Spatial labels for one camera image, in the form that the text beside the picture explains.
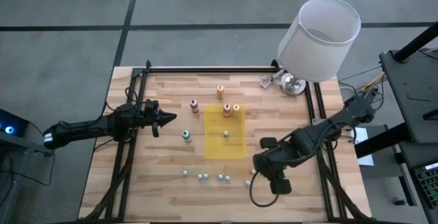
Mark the large dark red colouring bottle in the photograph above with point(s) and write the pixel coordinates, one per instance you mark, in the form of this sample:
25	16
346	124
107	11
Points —
194	107

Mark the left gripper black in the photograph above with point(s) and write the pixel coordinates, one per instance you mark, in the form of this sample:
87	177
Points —
150	120

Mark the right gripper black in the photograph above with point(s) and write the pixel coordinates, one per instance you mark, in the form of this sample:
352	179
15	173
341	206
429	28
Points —
273	164

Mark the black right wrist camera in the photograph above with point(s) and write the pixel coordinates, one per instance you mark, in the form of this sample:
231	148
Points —
280	187

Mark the black aluminium rig frame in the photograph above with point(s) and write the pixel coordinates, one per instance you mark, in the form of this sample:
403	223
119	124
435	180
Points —
205	70

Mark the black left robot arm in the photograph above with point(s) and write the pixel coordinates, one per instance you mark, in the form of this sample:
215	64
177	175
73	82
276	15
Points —
82	129

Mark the large yellow colouring bottle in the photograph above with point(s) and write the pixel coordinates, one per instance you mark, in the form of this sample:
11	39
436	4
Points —
236	111

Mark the black computer with blue light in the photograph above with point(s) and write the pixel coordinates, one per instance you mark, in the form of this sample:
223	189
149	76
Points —
15	119

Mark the large green colouring bottle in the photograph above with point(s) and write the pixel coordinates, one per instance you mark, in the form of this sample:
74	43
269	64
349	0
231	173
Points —
186	136

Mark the small crumpled clear wrapper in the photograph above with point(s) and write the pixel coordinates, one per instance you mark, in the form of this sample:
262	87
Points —
266	81

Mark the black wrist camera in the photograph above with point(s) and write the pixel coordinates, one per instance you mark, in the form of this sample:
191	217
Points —
151	107
280	187

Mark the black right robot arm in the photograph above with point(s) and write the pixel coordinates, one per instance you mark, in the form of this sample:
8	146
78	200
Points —
356	111

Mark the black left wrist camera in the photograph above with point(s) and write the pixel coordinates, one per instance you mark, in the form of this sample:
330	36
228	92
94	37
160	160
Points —
151	107

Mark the white paper sheet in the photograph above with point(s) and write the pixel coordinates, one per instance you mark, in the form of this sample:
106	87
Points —
365	155

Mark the dark grey equipment cart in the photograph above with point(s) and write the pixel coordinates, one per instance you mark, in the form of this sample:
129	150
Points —
410	80

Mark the table lamp white shade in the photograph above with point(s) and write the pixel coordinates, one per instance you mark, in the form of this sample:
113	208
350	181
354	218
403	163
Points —
318	52

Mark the yellow translucent plastic bin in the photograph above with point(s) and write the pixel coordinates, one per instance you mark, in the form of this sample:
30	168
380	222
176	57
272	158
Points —
219	148

